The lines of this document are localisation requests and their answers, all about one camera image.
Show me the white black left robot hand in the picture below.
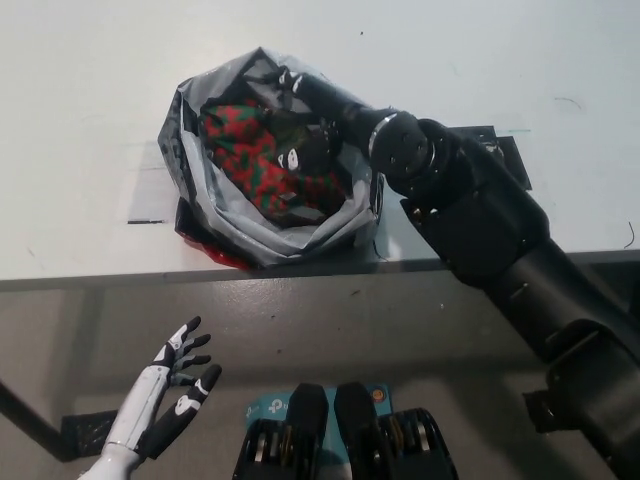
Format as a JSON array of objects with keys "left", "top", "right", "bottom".
[{"left": 107, "top": 315, "right": 223, "bottom": 459}]

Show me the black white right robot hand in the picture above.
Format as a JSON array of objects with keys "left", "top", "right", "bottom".
[{"left": 269, "top": 67, "right": 390, "bottom": 174}]

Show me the red green patterned cloth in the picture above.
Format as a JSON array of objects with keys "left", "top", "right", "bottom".
[{"left": 199, "top": 99, "right": 351, "bottom": 221}]

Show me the black plastic bag grey inside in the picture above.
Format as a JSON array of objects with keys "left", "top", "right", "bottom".
[{"left": 158, "top": 47, "right": 386, "bottom": 271}]

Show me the black left robot body block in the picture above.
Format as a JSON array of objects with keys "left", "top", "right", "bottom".
[{"left": 234, "top": 382, "right": 331, "bottom": 480}]

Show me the black floor foot plate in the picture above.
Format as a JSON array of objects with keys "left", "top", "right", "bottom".
[
  {"left": 62, "top": 412, "right": 121, "bottom": 459},
  {"left": 522, "top": 389, "right": 556, "bottom": 434}
]

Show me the black slanted table leg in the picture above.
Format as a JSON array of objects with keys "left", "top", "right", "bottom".
[{"left": 0, "top": 379, "right": 69, "bottom": 459}]

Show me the teal router box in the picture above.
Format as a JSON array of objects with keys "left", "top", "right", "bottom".
[{"left": 244, "top": 382, "right": 391, "bottom": 480}]

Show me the red flat sheet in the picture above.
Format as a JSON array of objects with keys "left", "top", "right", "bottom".
[{"left": 187, "top": 242, "right": 236, "bottom": 269}]

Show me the black tape patch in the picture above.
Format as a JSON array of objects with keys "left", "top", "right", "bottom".
[{"left": 447, "top": 124, "right": 536, "bottom": 191}]

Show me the grey clear tape patch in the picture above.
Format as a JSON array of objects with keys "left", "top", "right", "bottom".
[{"left": 127, "top": 142, "right": 181, "bottom": 225}]

